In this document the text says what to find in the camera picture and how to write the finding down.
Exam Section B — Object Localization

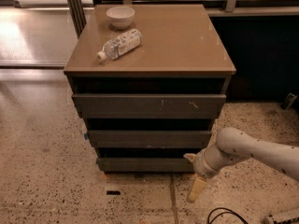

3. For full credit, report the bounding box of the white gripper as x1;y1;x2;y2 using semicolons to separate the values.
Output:
183;151;218;203

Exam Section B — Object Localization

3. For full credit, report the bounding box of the grey drawer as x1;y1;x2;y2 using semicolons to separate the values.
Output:
96;158;193;173
72;94;226;119
88;130;211;148

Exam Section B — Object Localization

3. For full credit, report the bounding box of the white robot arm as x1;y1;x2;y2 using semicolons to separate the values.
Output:
184;127;299;203

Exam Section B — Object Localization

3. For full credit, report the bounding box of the brown drawer cabinet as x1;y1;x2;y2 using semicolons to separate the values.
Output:
64;5;235;159

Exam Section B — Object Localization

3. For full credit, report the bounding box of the grey power strip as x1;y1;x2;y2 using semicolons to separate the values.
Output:
263;208;299;224

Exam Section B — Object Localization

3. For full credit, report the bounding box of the blue tape piece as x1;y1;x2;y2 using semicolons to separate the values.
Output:
83;133;89;140

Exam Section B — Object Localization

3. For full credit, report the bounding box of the small dark floor device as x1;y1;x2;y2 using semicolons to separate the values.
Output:
280;92;298;110

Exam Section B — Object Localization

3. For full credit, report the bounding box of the clear plastic water bottle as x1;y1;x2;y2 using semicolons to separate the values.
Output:
96;29;142;62

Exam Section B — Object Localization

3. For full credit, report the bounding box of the white ceramic bowl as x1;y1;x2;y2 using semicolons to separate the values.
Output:
106;6;135;30

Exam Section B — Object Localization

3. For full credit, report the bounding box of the black cable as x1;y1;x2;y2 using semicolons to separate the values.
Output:
206;207;249;224

